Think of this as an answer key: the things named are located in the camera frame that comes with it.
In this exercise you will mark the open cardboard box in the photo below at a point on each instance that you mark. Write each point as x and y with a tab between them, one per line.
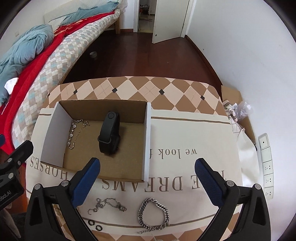
72	138

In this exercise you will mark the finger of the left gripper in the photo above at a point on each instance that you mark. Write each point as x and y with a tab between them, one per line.
18	157

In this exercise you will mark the white tissue paper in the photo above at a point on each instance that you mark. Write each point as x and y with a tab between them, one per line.
10	84

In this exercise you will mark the clear plastic bag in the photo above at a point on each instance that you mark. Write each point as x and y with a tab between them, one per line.
243	110

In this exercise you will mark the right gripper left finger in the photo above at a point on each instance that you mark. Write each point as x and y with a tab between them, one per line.
41	222

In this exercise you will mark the black smart band watch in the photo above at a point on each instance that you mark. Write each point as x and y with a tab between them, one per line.
109	137

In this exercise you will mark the white door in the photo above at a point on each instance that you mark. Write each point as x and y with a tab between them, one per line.
169	19

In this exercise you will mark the printed diamond pattern tablecloth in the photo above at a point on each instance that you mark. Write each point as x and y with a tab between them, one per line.
188	122

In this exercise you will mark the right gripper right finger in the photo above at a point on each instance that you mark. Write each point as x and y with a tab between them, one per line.
253	222

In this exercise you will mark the teal blue duvet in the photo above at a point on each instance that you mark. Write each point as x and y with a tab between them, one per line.
25	49

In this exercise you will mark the argyle patterned mattress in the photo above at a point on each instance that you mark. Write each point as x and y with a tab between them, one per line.
52	74

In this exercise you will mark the white power strip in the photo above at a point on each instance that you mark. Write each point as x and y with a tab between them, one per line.
267	166

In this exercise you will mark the red blanket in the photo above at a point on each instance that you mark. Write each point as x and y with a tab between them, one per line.
30	73

